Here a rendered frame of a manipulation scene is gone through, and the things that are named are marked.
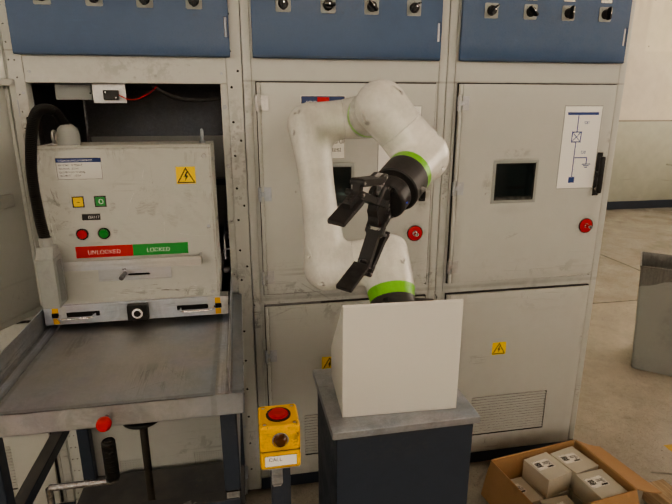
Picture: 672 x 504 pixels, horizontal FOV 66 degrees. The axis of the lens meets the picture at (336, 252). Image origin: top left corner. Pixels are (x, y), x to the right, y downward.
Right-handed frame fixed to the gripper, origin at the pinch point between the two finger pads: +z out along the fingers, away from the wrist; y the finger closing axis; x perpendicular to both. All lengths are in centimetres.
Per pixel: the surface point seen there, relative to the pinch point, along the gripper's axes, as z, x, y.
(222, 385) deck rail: 5, -35, -48
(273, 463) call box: 18.1, -10.4, -43.1
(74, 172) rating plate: -18, -98, -13
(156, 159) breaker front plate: -34, -81, -14
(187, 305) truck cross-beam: -19, -71, -56
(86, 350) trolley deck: 10, -81, -51
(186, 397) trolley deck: 12, -40, -46
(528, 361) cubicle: -99, 22, -124
